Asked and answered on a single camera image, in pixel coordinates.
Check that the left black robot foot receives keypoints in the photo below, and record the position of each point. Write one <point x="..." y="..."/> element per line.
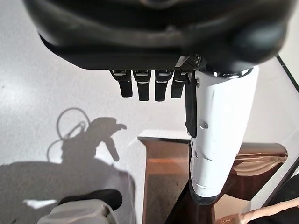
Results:
<point x="105" y="197"/>

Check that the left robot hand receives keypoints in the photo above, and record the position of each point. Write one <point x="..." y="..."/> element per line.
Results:
<point x="140" y="35"/>

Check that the rectangular wicker laundry basket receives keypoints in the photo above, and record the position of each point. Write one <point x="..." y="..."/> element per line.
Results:
<point x="257" y="214"/>

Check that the brown glossy wooden stool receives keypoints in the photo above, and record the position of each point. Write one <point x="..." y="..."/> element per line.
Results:
<point x="163" y="168"/>

